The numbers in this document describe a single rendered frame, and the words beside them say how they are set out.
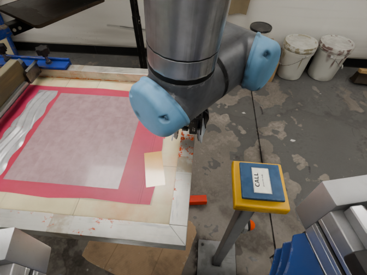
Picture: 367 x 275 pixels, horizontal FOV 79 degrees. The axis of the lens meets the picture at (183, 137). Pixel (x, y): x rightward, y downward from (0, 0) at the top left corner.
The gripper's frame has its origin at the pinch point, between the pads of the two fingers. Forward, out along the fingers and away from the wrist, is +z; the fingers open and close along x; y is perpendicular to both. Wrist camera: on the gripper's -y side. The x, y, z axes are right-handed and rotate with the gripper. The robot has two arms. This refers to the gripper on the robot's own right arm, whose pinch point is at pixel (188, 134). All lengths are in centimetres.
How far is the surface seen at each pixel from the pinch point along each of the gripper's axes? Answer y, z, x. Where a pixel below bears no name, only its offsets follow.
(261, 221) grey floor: -14, 98, 48
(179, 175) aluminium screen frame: 13.7, -0.9, -0.8
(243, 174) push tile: 10.8, 1.1, 14.8
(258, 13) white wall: -200, 45, 54
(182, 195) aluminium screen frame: 18.8, -0.9, 0.2
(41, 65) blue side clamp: -26, -2, -55
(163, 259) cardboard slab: 14, 96, -12
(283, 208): 18.0, 2.8, 24.0
